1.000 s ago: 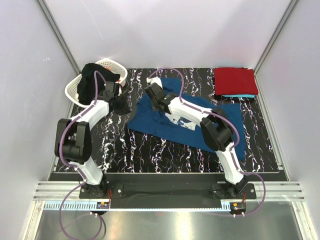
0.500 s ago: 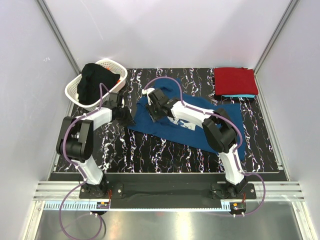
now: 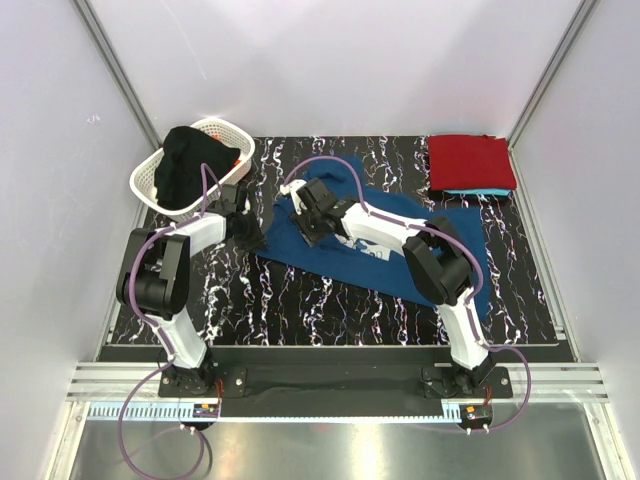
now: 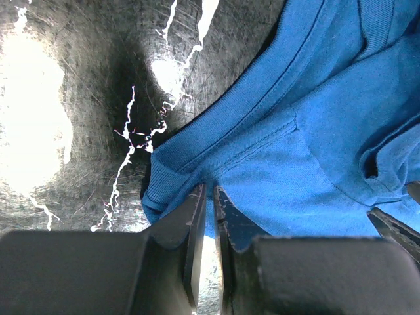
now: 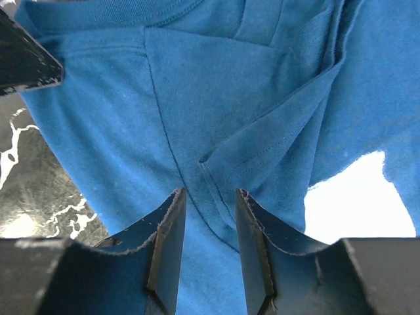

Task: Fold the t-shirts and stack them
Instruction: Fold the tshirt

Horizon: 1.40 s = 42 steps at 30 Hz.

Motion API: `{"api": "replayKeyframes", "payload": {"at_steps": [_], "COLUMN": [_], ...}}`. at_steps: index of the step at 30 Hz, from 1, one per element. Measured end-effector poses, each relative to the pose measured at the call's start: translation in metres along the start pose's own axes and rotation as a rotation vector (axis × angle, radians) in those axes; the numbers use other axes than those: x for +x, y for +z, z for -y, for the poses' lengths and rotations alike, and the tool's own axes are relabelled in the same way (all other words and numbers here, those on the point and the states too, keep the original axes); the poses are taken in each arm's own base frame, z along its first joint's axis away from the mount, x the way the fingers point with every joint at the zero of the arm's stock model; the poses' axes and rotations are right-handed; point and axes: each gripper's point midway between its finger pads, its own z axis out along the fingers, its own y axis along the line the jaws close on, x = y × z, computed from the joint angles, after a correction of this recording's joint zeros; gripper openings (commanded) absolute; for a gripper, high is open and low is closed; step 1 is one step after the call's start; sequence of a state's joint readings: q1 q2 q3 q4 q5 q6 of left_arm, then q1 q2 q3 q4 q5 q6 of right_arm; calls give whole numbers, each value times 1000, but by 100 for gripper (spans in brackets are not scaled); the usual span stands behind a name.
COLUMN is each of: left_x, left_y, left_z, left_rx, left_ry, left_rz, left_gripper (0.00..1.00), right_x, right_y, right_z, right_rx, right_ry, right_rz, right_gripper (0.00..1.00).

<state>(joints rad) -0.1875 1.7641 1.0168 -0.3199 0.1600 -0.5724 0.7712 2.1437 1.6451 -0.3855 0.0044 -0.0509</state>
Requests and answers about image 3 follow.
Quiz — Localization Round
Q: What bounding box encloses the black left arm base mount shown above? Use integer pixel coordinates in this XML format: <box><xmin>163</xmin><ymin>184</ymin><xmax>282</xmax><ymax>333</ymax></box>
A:
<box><xmin>158</xmin><ymin>359</ymin><xmax>247</xmax><ymax>398</ymax></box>

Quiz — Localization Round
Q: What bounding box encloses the aluminium frame rail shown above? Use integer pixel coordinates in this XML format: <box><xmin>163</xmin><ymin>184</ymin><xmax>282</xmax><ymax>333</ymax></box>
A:
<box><xmin>67</xmin><ymin>363</ymin><xmax>608</xmax><ymax>403</ymax></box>

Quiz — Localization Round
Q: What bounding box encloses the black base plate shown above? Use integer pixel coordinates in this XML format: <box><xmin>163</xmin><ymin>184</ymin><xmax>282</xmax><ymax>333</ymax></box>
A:
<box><xmin>159</xmin><ymin>346</ymin><xmax>513</xmax><ymax>421</ymax></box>

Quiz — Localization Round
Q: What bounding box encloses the red folded t shirt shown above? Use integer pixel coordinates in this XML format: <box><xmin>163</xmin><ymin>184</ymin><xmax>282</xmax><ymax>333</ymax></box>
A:
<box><xmin>427</xmin><ymin>134</ymin><xmax>517</xmax><ymax>191</ymax></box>

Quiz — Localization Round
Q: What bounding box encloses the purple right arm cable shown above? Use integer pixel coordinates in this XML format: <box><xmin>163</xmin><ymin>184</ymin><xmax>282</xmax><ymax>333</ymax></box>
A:
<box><xmin>287</xmin><ymin>155</ymin><xmax>532</xmax><ymax>434</ymax></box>

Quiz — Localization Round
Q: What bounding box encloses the blue printed t shirt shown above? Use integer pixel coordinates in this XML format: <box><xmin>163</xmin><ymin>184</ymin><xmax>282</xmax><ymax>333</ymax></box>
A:
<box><xmin>257</xmin><ymin>185</ymin><xmax>490</xmax><ymax>321</ymax></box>

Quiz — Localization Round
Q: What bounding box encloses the teal folded t shirt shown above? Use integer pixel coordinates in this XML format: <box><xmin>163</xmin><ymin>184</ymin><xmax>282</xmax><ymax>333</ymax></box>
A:
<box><xmin>445</xmin><ymin>188</ymin><xmax>511</xmax><ymax>197</ymax></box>

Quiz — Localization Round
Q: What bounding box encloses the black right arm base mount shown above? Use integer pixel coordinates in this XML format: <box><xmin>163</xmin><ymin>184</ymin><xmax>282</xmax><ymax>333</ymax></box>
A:
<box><xmin>421</xmin><ymin>356</ymin><xmax>513</xmax><ymax>400</ymax></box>

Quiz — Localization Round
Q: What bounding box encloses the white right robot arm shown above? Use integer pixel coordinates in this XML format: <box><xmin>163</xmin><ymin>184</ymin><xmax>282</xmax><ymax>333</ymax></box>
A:
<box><xmin>280</xmin><ymin>178</ymin><xmax>495</xmax><ymax>397</ymax></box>

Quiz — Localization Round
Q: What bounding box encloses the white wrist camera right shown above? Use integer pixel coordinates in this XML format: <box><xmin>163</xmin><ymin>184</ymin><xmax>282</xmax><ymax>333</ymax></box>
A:
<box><xmin>279</xmin><ymin>179</ymin><xmax>306</xmax><ymax>214</ymax></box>

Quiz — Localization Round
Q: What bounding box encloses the orange t shirt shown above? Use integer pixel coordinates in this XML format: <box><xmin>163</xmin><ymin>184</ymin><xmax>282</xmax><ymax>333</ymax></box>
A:
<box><xmin>211</xmin><ymin>135</ymin><xmax>241</xmax><ymax>170</ymax></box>

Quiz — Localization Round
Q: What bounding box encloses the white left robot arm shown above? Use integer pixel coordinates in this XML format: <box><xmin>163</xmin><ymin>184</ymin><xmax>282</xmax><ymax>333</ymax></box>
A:
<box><xmin>116</xmin><ymin>185</ymin><xmax>267</xmax><ymax>396</ymax></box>

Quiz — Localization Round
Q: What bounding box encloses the white plastic laundry basket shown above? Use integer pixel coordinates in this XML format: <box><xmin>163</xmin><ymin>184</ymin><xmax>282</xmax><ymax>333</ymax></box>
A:
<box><xmin>129</xmin><ymin>117</ymin><xmax>255</xmax><ymax>222</ymax></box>

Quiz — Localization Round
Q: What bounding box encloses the black t shirt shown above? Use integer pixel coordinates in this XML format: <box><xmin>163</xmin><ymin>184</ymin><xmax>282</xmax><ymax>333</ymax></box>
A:
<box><xmin>154</xmin><ymin>126</ymin><xmax>233</xmax><ymax>211</ymax></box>

